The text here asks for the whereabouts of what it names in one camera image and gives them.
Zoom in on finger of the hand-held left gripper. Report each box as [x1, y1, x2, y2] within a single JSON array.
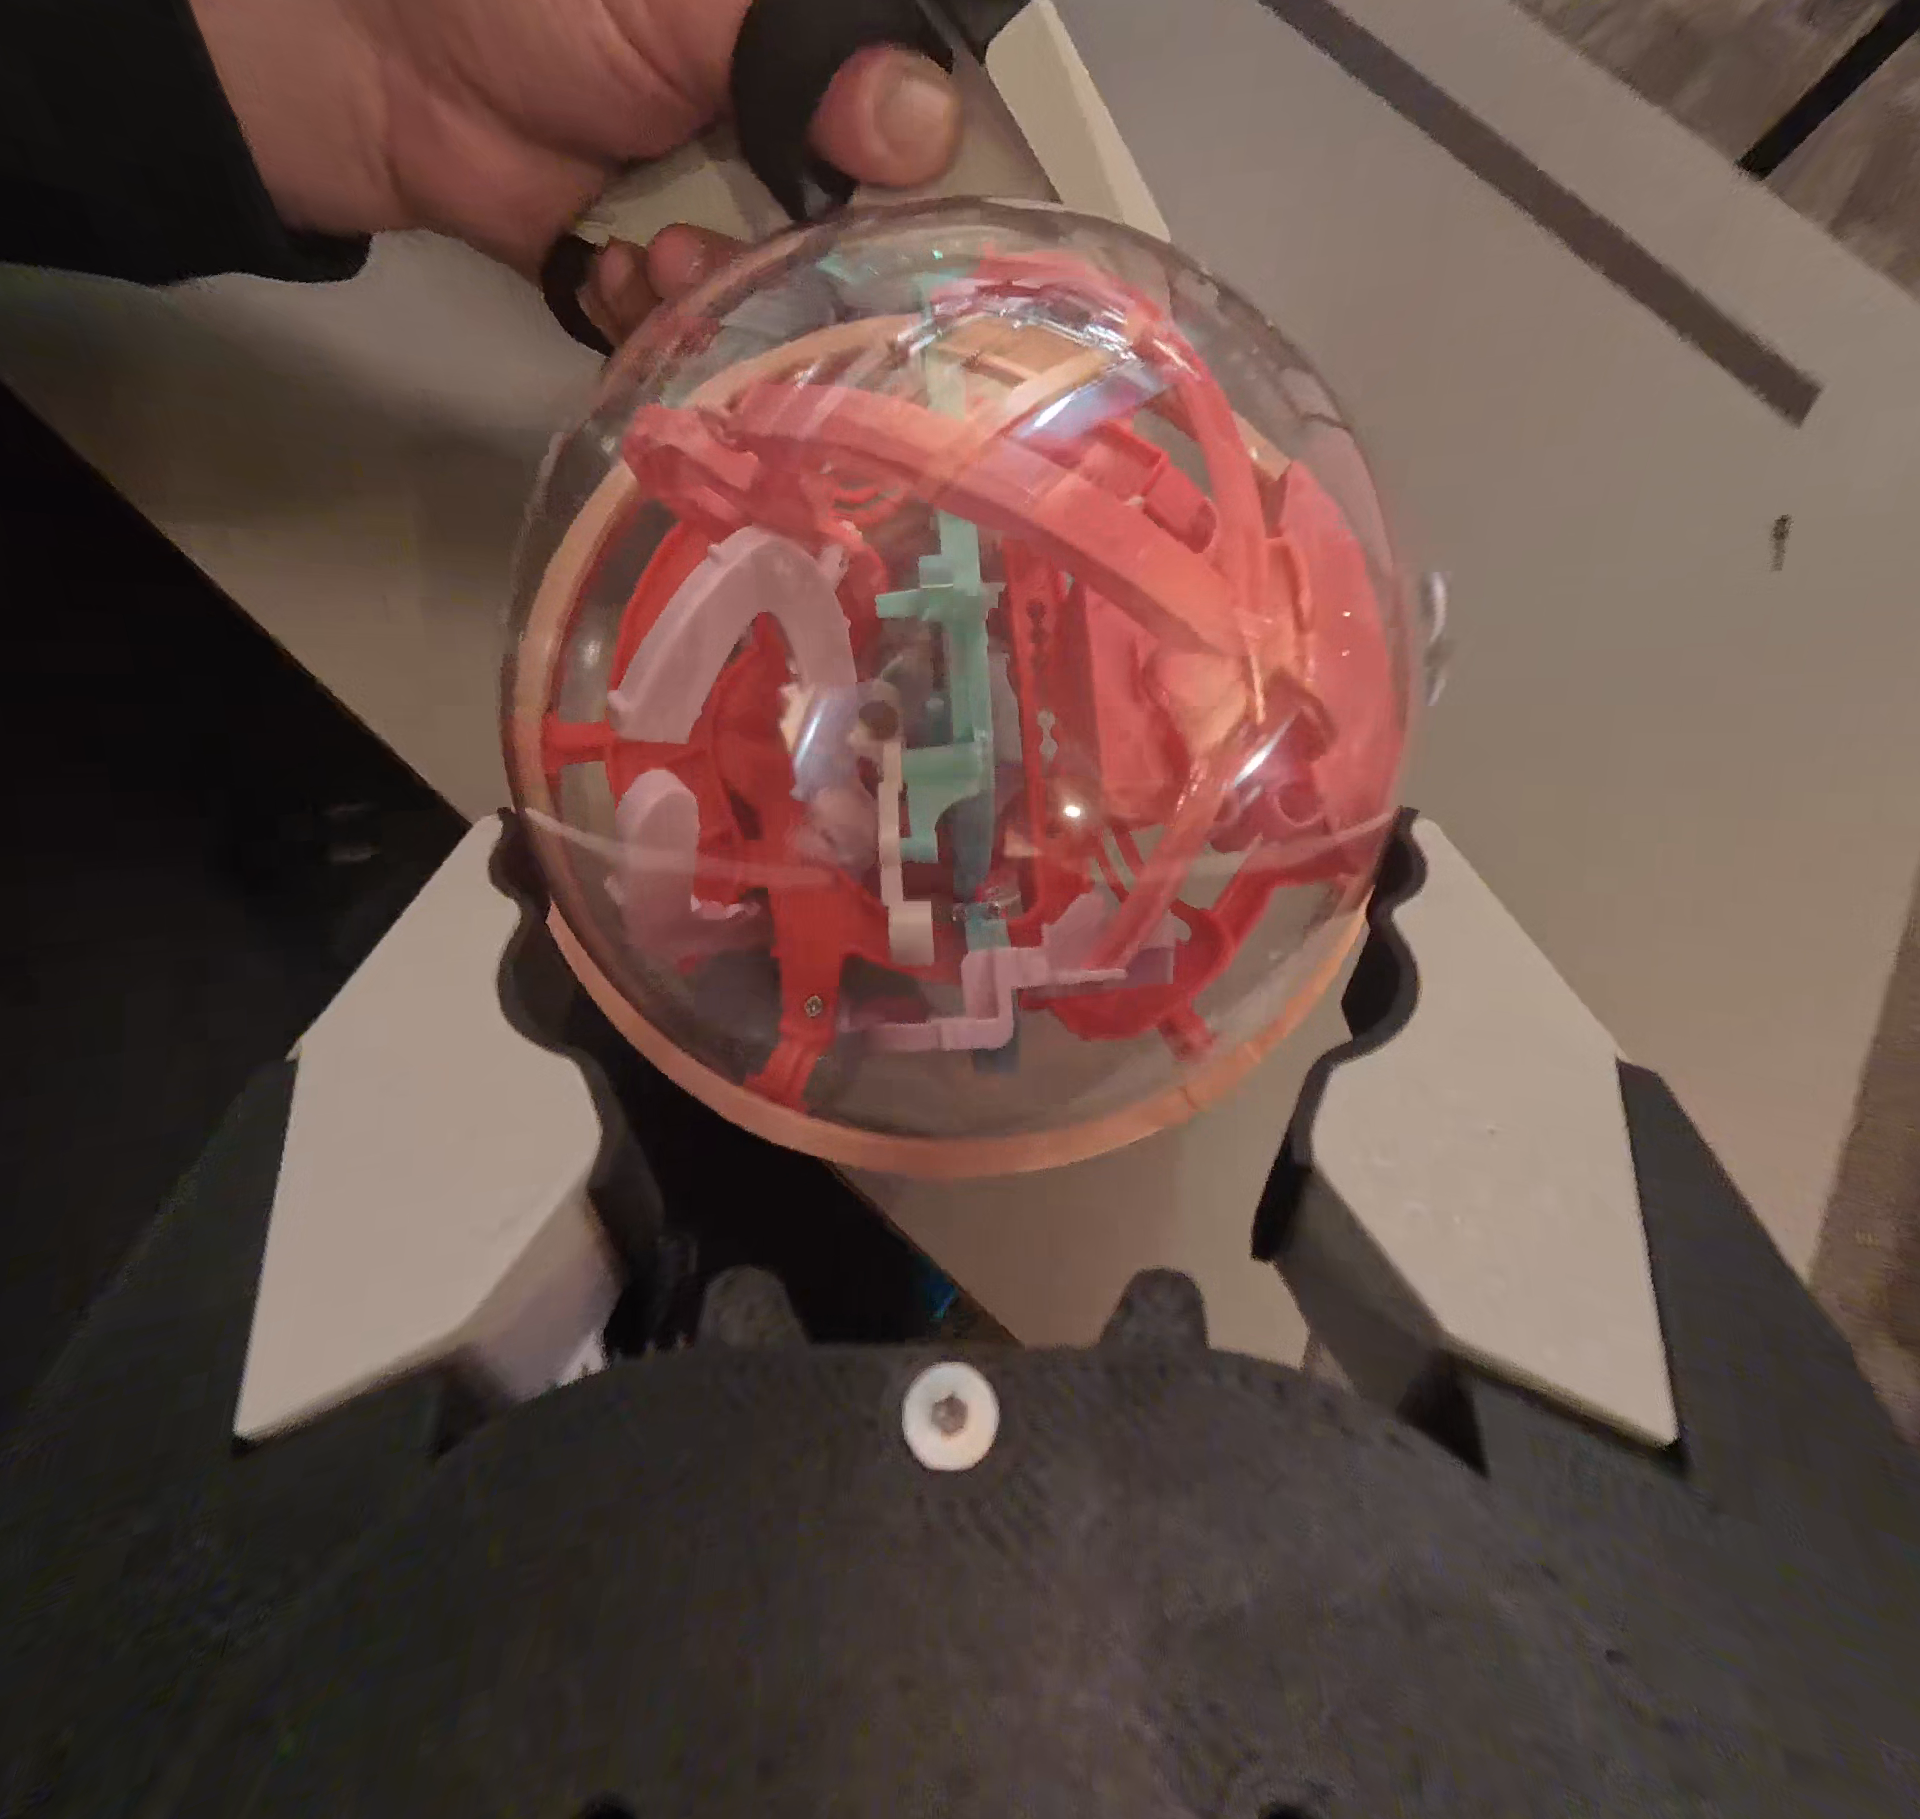
[[958, 0, 1175, 244]]

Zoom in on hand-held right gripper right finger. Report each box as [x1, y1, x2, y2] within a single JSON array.
[[1250, 810, 1681, 1453]]

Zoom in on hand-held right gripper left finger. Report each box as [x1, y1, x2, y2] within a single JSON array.
[[232, 807, 668, 1446]]

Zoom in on clear maze ball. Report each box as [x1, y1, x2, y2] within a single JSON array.
[[498, 196, 1454, 1179]]

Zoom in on person's left hand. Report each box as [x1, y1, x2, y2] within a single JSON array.
[[158, 0, 965, 349]]

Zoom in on black table leg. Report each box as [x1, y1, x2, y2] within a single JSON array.
[[1737, 0, 1920, 181]]

